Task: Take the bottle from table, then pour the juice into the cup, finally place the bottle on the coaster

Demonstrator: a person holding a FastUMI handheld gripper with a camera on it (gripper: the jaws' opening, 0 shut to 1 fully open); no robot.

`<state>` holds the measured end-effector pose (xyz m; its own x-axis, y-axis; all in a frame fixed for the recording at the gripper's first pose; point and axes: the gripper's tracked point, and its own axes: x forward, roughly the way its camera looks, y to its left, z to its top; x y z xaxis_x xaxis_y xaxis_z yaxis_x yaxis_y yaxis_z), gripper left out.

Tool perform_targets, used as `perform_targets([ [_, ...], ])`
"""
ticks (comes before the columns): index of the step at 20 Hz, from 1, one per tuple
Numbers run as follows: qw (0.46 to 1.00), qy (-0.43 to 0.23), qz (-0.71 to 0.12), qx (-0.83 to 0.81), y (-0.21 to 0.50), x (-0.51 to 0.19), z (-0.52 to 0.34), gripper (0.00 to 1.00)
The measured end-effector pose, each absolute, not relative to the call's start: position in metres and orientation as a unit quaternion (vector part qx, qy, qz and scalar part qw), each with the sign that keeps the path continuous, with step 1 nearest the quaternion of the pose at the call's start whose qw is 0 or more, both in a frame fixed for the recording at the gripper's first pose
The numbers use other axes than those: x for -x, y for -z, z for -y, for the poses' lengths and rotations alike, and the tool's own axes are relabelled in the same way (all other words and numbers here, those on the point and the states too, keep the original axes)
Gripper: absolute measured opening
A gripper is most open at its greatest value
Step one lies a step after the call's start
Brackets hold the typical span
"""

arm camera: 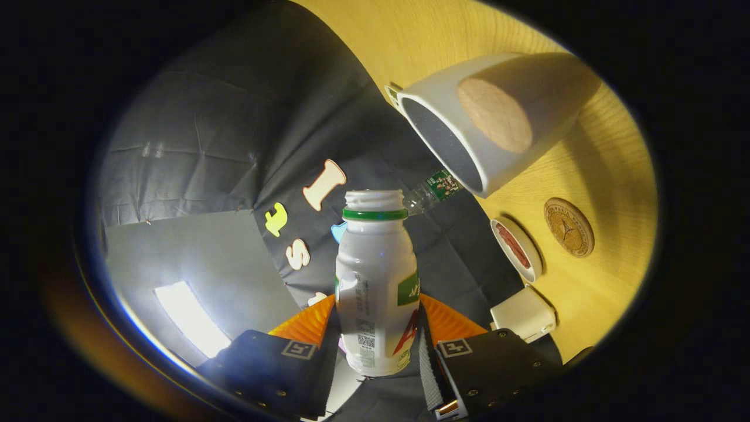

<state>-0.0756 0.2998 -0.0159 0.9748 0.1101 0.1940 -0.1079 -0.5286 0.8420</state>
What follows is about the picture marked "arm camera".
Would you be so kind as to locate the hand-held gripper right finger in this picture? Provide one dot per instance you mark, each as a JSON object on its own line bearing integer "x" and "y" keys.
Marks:
{"x": 498, "y": 369}

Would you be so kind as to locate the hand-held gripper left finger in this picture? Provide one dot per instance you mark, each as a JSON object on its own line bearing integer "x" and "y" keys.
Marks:
{"x": 258, "y": 372}

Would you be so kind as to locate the round cork coaster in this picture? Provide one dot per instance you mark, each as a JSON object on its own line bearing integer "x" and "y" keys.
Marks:
{"x": 568, "y": 227}

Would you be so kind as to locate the white juice bottle green label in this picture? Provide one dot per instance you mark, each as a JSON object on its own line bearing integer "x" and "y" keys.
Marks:
{"x": 375, "y": 264}

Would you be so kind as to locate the clear plastic water bottle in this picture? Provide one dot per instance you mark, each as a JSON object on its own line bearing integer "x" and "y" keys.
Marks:
{"x": 439, "y": 186}

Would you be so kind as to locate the cream white toaster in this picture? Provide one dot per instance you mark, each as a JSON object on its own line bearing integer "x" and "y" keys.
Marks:
{"x": 524, "y": 313}

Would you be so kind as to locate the bright ceiling light panel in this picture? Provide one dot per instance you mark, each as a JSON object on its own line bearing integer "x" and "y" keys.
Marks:
{"x": 190, "y": 319}

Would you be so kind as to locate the white round plate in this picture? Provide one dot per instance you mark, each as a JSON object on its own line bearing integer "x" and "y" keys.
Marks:
{"x": 532, "y": 255}

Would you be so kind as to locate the red sausage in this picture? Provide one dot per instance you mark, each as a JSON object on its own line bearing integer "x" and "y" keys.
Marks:
{"x": 515, "y": 241}
{"x": 510, "y": 247}

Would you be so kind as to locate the black backdrop cloth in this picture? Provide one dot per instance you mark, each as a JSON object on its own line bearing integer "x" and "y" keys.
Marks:
{"x": 234, "y": 117}

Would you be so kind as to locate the green beans pile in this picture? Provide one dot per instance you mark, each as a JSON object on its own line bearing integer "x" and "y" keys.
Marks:
{"x": 392, "y": 97}

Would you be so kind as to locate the white divided tray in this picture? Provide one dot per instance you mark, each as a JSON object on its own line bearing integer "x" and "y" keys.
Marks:
{"x": 391, "y": 94}

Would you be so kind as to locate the wooden table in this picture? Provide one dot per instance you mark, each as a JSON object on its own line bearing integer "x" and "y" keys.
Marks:
{"x": 410, "y": 35}

